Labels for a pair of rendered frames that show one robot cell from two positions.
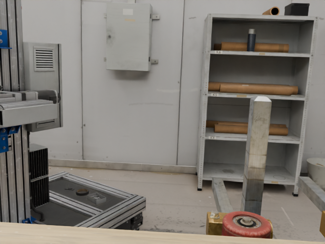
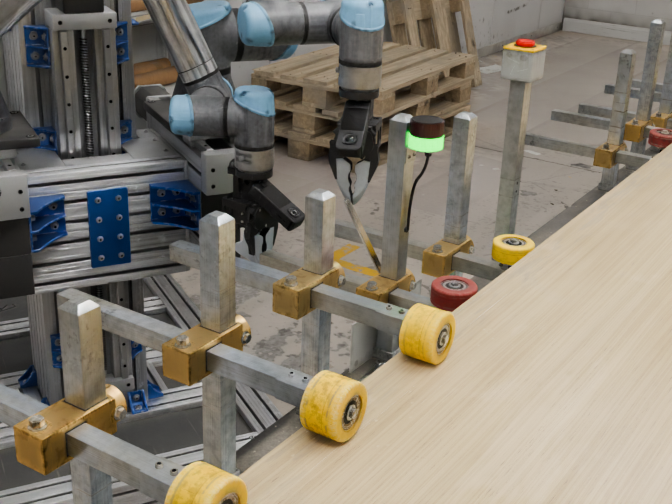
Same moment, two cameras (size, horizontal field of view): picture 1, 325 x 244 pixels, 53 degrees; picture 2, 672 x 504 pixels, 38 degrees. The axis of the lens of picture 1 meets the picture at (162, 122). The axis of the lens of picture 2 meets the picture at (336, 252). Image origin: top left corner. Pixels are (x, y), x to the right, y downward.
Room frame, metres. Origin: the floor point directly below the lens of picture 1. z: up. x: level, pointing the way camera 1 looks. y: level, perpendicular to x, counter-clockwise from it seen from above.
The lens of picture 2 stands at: (-0.01, 2.55, 1.61)
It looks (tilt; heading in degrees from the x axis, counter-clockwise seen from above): 23 degrees down; 300
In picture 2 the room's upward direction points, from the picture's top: 2 degrees clockwise
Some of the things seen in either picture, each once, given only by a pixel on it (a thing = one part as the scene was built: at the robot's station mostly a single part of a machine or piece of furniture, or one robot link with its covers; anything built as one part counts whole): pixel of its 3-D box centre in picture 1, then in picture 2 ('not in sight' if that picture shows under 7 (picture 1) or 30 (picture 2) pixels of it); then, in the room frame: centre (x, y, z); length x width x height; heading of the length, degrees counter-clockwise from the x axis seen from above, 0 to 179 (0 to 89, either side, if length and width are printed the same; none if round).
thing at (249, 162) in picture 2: not in sight; (253, 158); (1.01, 1.08, 1.05); 0.08 x 0.08 x 0.05
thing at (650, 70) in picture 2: not in sight; (645, 100); (0.64, -0.45, 0.92); 0.03 x 0.03 x 0.48; 87
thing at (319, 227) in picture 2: not in sight; (316, 327); (0.73, 1.30, 0.86); 0.03 x 0.03 x 0.48; 87
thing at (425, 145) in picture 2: not in sight; (426, 140); (0.67, 1.06, 1.14); 0.06 x 0.06 x 0.02
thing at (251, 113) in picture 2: not in sight; (252, 117); (1.02, 1.08, 1.12); 0.09 x 0.08 x 0.11; 28
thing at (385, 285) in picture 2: not in sight; (387, 291); (0.72, 1.08, 0.85); 0.13 x 0.06 x 0.05; 87
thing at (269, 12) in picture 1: (270, 13); not in sight; (3.02, -0.91, 1.59); 0.30 x 0.08 x 0.08; 177
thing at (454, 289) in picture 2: not in sight; (452, 311); (0.58, 1.10, 0.85); 0.08 x 0.08 x 0.11
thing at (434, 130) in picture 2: not in sight; (427, 126); (0.67, 1.06, 1.16); 0.06 x 0.06 x 0.02
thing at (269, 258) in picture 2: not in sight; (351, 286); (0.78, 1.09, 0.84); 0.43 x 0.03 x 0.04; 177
